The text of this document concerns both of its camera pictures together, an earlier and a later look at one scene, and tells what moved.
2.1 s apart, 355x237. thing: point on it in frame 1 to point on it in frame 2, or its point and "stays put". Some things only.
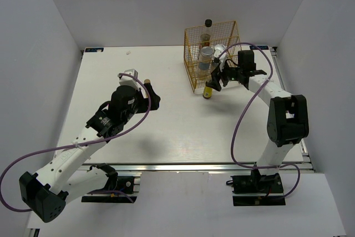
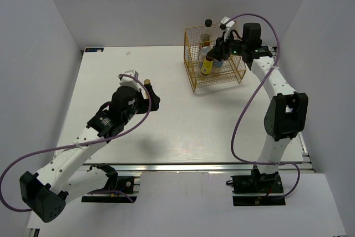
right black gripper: (217, 75) to (219, 50)
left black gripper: (145, 102) stays put
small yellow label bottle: (147, 85) stays put
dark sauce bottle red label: (204, 39) stays put
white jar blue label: (204, 58) stays put
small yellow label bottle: (207, 91) to (207, 65)
